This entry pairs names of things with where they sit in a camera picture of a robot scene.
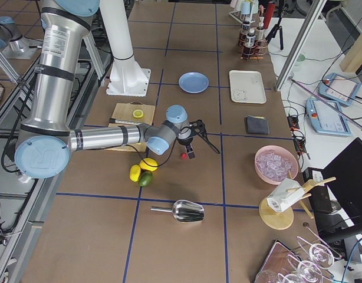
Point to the wooden cutting board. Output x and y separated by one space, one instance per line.
124 111

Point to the blue teach pendant near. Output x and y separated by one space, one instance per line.
325 119

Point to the yellow lemon back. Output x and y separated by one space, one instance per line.
148 164

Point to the red cylinder bottle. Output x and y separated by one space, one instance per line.
269 11

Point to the lemon half slice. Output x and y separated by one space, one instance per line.
138 113

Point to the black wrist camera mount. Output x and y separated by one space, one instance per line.
197 128

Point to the black camera tripod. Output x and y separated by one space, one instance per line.
282 8

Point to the green lime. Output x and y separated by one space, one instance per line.
145 178

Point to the grey folded cloth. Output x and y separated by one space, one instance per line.
256 125

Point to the white pedestal column base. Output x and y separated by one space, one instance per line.
127 78

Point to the yellow lemon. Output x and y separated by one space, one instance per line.
148 164
134 173

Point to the clear wine glass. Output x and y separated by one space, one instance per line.
307 270
319 253

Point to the yellow lemon front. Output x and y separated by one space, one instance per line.
134 173

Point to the cream bear tray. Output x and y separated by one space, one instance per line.
247 87

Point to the white carton on stand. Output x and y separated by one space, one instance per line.
287 193

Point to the black monitor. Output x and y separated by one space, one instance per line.
346 167

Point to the steel muddler black cap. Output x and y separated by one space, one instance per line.
124 122

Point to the steel ice scoop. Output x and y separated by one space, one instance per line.
184 211

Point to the pastel cups on rack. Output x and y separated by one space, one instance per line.
244 7

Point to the pale green bowl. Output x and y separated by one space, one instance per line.
300 60

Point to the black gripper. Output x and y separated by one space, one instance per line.
184 141

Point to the round wooden stand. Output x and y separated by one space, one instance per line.
283 220

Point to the tea bottle white cap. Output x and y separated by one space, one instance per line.
250 38

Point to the pink bowl of ice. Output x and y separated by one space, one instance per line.
273 164

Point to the copper wire bottle rack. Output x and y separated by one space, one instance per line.
257 52

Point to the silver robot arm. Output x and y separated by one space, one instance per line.
45 142

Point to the blue teach pendant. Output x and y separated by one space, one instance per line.
339 88
325 119

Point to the aluminium frame post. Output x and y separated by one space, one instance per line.
299 42

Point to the blue teach pendant far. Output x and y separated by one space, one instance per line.
339 88

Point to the blue plate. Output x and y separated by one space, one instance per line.
193 82

